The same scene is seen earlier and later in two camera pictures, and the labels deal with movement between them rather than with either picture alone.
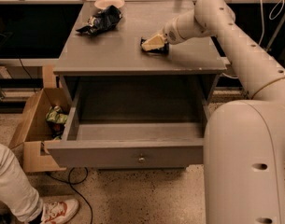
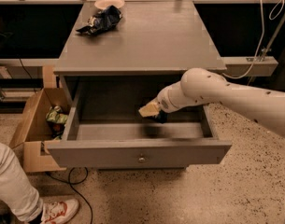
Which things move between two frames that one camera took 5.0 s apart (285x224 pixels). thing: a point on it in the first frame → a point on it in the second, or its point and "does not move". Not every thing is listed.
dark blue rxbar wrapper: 162,49 → 162,117
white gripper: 170,35 → 163,103
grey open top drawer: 128,120 does not move
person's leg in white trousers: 12,191 does not move
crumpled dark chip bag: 102,21 does not move
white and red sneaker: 58,212 does not move
